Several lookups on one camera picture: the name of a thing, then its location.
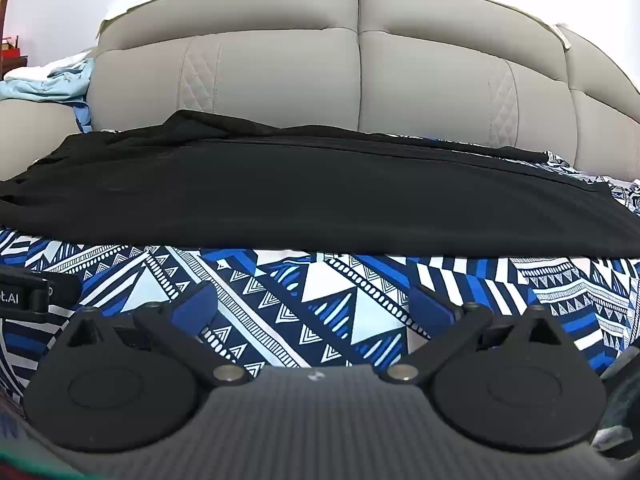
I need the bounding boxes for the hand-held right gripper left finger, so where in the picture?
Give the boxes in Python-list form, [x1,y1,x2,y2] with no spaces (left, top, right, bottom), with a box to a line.
[64,281,257,387]

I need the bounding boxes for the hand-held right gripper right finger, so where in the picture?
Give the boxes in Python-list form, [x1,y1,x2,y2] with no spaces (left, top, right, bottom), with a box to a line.
[378,284,564,387]

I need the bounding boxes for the black pants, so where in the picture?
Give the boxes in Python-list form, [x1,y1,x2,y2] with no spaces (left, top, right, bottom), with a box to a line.
[0,109,640,257]

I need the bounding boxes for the blue white patterned blanket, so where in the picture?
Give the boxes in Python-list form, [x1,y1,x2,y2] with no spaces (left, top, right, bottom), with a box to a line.
[0,132,640,441]

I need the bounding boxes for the light blue cloth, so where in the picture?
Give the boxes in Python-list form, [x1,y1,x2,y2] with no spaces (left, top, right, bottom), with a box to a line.
[0,60,96,133]

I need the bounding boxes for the dark grey cloth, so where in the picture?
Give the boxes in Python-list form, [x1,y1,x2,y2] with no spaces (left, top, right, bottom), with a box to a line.
[597,342,640,466]

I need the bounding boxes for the white crumpled garment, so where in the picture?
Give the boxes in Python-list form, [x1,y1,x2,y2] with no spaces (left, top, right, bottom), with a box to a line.
[4,54,94,83]

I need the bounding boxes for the red box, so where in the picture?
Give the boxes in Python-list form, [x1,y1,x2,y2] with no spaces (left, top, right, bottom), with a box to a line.
[0,35,21,68]

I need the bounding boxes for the grey padded headboard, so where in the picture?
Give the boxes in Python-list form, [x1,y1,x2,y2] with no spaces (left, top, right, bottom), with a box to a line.
[0,0,640,186]

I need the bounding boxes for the brown wooden pole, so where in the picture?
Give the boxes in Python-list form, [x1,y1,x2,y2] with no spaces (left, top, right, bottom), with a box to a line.
[0,0,17,81]

